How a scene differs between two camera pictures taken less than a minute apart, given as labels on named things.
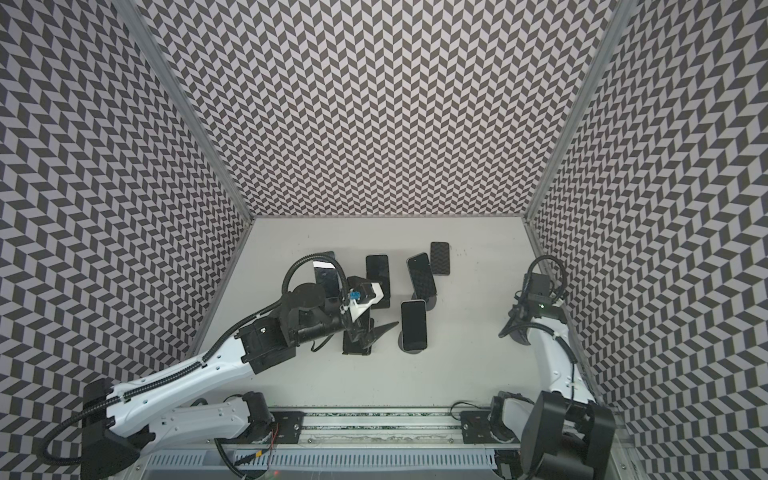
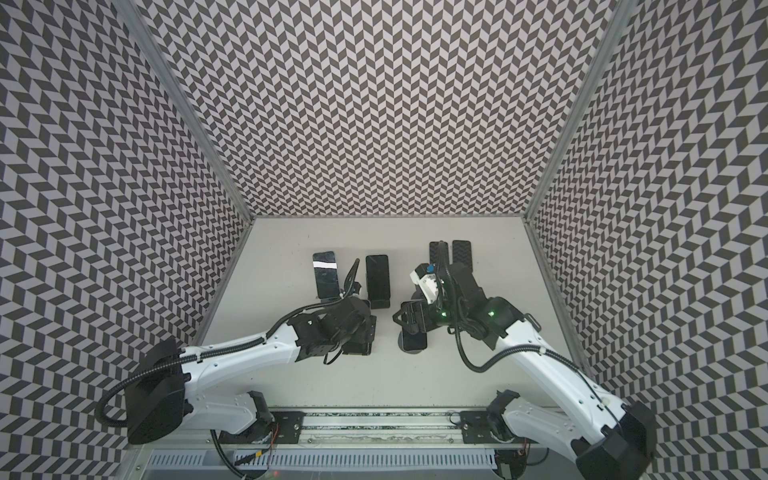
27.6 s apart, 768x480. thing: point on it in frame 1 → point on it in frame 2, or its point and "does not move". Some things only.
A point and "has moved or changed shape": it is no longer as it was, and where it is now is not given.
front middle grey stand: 401,345 does not move
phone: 355,337 does not move
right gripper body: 522,318 → 414,315
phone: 326,275 does not move
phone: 422,278 has moved or changed shape
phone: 440,258 does not move
